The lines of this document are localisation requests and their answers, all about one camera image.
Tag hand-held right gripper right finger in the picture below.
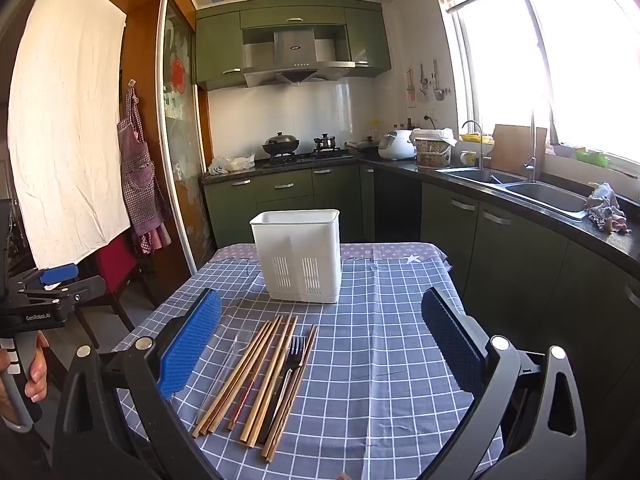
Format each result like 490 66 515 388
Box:
421 287 588 480

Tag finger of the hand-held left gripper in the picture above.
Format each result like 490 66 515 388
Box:
20 276 107 318
17 263 81 291

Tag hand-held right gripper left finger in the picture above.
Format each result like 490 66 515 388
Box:
52 289 223 480

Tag clear plastic utensil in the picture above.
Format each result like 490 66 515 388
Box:
210 327 253 401

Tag row of wooden chopsticks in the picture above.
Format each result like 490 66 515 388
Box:
192 314 319 462

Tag black handled metal fork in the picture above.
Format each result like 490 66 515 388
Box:
257 336 307 443

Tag white plastic utensil holder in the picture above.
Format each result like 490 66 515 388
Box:
249 208 342 305

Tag person's left hand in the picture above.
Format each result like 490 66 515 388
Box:
0 332 49 421

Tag red chair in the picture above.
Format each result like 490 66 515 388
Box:
75 232 156 346

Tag blue checked tablecloth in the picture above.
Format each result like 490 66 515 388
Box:
112 242 506 480

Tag green base cabinets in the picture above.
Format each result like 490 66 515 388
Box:
202 162 640 411

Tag purple checkered apron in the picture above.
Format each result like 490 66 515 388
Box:
117 85 171 256

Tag white hanging sheet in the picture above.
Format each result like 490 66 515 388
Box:
7 0 132 270

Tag steel double sink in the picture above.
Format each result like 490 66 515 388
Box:
435 167 591 221

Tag sliding glass door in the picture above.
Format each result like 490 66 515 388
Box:
155 0 216 276

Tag white plastic bag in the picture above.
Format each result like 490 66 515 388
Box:
207 155 256 176

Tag patterned bucket with white bag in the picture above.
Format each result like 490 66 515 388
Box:
410 128 457 168

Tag tall steel faucet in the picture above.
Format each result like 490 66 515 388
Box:
523 105 561 183

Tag curved steel faucet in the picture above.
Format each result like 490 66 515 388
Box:
461 120 486 171

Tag wooden cutting board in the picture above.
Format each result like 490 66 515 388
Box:
487 124 548 178

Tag crumpled grey rag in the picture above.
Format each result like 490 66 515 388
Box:
586 182 632 235

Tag white rice cooker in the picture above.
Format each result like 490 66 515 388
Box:
378 130 417 162

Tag black gas stove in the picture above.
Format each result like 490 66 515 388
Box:
255 149 356 167

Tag black wok with lid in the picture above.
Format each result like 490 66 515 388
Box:
262 131 302 157

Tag green bowl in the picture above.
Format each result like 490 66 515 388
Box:
574 147 611 168

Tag window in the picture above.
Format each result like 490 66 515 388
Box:
450 0 640 161

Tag steel range hood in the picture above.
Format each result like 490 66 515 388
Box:
242 28 356 88

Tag green wall cabinets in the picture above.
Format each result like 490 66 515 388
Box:
195 2 392 92

